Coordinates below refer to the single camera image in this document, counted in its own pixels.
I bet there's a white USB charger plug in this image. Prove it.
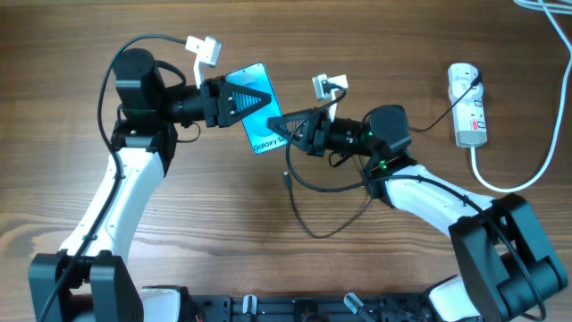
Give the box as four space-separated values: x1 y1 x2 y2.
448 76 484 103

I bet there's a white power strip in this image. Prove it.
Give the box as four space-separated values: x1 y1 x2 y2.
448 63 487 148

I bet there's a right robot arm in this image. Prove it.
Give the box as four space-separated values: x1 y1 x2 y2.
267 105 568 321

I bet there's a white power strip cord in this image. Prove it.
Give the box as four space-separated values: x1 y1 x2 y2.
469 0 572 194

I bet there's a blue screen Galaxy smartphone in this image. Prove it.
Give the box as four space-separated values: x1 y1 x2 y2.
226 62 287 155

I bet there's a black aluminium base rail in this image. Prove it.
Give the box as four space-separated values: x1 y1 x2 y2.
177 292 443 322

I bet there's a black camera cable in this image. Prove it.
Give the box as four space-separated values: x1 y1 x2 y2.
284 79 549 321
38 33 189 322

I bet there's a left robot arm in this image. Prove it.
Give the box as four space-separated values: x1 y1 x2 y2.
28 48 273 321

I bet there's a black left camera cable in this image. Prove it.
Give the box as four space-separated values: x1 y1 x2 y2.
38 33 189 322

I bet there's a black right camera cable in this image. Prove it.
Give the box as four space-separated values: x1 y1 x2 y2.
284 79 549 321

